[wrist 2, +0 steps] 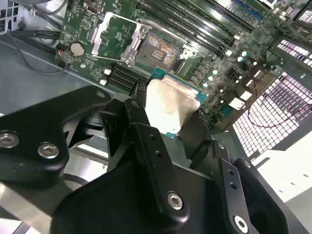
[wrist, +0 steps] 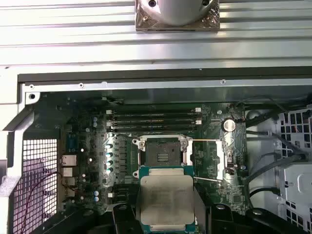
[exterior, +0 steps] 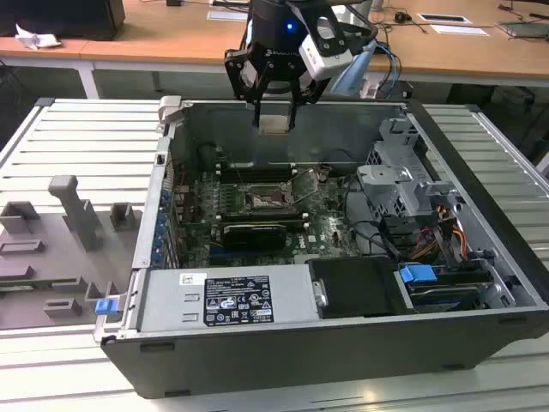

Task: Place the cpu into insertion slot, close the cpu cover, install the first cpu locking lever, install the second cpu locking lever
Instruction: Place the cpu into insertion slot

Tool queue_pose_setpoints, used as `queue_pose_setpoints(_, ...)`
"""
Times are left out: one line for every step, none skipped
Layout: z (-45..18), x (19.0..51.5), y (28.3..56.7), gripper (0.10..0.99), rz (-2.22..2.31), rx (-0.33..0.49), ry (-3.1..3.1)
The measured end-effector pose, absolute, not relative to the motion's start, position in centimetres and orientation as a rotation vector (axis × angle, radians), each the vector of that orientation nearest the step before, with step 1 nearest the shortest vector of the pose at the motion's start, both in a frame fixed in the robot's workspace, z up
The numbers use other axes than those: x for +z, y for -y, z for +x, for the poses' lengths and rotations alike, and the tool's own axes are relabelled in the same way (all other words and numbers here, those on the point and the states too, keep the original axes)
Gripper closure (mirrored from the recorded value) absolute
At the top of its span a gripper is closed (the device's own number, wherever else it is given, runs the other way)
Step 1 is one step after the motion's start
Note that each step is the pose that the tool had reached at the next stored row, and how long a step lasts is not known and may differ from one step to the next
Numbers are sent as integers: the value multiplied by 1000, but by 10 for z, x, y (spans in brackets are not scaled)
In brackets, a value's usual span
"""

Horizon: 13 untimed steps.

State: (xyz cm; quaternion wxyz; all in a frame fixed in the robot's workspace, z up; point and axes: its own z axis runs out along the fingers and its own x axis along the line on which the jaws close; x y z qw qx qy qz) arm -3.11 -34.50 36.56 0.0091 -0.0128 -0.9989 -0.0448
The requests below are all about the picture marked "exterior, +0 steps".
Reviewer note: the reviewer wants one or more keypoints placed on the green motherboard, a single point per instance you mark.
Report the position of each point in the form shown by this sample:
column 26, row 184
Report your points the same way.
column 330, row 240

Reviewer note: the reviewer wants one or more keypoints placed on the black computer mouse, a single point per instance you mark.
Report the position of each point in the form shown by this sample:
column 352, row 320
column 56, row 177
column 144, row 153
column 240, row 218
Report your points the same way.
column 402, row 17

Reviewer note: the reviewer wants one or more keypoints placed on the CPU socket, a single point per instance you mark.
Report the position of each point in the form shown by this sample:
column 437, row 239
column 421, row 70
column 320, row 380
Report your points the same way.
column 266, row 199

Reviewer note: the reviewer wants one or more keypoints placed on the black computer box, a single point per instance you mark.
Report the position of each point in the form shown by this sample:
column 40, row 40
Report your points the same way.
column 60, row 17

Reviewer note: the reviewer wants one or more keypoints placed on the crumpled white paper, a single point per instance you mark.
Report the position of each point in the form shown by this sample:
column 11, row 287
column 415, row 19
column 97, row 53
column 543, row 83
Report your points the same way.
column 34, row 39

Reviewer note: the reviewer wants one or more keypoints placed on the silver metal drive cage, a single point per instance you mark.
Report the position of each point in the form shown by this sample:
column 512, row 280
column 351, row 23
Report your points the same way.
column 386, row 180

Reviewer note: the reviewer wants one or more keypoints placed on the pale blue teach pendant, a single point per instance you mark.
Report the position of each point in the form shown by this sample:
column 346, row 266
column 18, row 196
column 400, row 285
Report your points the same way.
column 351, row 75

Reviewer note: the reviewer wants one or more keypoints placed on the black plastic air shroud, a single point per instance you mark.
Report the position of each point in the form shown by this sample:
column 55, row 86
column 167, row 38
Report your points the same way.
column 356, row 287

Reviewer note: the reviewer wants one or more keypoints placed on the grey power supply unit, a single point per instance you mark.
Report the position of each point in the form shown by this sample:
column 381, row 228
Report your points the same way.
column 171, row 300

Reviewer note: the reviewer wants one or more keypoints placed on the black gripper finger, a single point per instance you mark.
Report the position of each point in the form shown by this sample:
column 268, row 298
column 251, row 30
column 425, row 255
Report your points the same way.
column 256, row 109
column 293, row 107

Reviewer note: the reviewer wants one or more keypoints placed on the black graphics card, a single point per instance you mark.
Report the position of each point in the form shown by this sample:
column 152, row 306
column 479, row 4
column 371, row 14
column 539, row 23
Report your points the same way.
column 255, row 237

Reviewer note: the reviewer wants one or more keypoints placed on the grey parts rack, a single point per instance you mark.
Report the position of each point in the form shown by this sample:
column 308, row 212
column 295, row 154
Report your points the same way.
column 81, row 223

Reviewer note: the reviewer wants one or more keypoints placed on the white paper sheet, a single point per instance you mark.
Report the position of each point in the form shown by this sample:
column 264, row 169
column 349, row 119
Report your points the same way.
column 461, row 30

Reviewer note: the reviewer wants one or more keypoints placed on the clear plastic tray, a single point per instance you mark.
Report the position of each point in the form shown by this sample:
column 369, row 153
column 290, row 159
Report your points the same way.
column 523, row 29

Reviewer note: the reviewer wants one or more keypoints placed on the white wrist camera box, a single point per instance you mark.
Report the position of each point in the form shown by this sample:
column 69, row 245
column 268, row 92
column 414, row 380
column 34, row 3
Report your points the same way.
column 326, row 60

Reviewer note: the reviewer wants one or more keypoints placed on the hard disk in blue carrier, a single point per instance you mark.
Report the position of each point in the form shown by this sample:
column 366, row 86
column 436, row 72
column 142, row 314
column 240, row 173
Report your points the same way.
column 417, row 274

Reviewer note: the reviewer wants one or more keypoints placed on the black open PC case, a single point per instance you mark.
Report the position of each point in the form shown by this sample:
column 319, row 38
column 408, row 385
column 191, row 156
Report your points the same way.
column 300, row 360

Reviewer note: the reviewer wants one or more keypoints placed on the blue case latch clip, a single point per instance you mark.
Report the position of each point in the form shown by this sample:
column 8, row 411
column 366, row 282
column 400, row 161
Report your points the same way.
column 106, row 306

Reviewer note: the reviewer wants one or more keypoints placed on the black RAM slot bank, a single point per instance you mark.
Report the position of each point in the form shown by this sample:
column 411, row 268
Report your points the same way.
column 257, row 173
column 261, row 218

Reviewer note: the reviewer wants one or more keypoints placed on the silver CPU plate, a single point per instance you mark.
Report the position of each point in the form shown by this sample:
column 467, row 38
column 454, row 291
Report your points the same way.
column 274, row 124

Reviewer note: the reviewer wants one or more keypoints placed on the wooden desk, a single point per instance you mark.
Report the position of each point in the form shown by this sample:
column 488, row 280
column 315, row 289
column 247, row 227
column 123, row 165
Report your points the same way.
column 171, row 38

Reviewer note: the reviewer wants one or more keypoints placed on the thin metal locking lever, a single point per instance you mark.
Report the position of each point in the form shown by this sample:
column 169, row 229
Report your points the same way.
column 241, row 178

